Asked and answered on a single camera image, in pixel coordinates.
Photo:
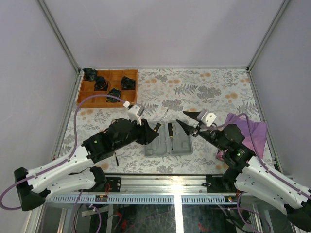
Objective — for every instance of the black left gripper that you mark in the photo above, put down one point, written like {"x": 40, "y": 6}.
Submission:
{"x": 147, "y": 133}

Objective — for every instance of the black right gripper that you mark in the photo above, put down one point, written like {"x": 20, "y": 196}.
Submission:
{"x": 189, "y": 129}

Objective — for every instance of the large black yellow screwdriver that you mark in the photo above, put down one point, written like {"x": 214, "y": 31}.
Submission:
{"x": 160, "y": 122}

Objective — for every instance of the grey plastic tool case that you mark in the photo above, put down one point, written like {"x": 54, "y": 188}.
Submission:
{"x": 161, "y": 146}

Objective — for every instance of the small black yellow screwdriver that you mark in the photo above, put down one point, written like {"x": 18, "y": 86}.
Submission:
{"x": 170, "y": 131}

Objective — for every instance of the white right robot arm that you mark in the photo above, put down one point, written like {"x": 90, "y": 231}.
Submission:
{"x": 248, "y": 173}

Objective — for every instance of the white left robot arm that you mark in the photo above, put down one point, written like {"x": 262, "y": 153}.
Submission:
{"x": 78, "y": 171}

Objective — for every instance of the black blue tape roll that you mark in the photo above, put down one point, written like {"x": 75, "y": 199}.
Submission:
{"x": 114, "y": 95}

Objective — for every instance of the black tape roll right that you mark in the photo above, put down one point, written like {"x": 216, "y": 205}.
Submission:
{"x": 128, "y": 84}

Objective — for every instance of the orange wooden compartment tray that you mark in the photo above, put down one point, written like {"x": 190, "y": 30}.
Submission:
{"x": 108, "y": 88}

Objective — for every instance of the purple princess print bag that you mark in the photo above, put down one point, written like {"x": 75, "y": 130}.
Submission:
{"x": 255, "y": 133}

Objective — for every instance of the black tape roll top-left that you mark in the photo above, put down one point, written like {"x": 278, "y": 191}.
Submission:
{"x": 90, "y": 74}

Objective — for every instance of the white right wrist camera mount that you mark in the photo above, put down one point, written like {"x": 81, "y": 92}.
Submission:
{"x": 205, "y": 117}

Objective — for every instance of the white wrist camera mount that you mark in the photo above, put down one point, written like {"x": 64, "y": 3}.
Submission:
{"x": 134, "y": 111}
{"x": 205, "y": 117}

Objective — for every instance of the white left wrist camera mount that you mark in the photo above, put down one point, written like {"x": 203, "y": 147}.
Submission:
{"x": 134, "y": 111}

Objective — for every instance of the aluminium front rail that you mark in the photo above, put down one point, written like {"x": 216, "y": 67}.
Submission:
{"x": 159, "y": 184}

